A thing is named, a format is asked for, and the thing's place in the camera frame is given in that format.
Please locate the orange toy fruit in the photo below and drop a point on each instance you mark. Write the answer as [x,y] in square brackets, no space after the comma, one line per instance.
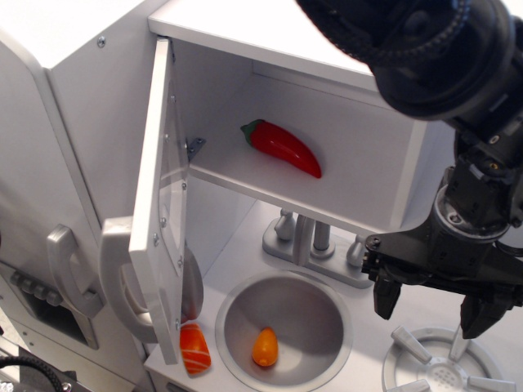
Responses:
[265,350]

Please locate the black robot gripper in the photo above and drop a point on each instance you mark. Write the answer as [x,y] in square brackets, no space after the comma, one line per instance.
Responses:
[454,250]

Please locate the white microwave door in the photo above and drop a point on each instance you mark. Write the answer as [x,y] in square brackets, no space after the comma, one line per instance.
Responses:
[157,242]

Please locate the grey ice dispenser panel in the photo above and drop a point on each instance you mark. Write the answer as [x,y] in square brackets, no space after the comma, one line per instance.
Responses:
[45,304]

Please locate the red toy chili pepper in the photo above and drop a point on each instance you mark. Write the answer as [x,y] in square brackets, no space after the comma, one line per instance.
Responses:
[279,143]

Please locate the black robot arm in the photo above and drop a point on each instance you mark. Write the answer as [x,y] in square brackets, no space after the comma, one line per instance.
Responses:
[459,62]

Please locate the orange toy salmon sushi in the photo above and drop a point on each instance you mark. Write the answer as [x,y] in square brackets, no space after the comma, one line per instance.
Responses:
[194,349]

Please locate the grey toy wall phone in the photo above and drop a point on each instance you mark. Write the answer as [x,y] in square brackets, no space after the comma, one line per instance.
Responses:
[192,288]

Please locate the grey fridge door handle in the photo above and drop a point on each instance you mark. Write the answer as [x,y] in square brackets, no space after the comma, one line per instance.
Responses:
[61,247]

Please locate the grey toy stove burner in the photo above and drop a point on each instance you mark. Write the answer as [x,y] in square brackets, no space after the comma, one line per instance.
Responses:
[439,359]

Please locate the grey microwave door handle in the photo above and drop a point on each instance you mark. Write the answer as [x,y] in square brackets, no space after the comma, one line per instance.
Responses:
[114,257]

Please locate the white toy fridge door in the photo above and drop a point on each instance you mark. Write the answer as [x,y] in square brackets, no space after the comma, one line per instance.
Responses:
[41,182]

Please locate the round metal sink bowl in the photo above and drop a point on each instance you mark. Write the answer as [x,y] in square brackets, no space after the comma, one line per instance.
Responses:
[311,323]

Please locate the grey toy faucet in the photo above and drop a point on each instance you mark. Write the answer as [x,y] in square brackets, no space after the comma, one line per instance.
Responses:
[312,244]

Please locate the white toy kitchen cabinet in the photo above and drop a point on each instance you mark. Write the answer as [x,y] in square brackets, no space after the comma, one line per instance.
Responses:
[235,64]

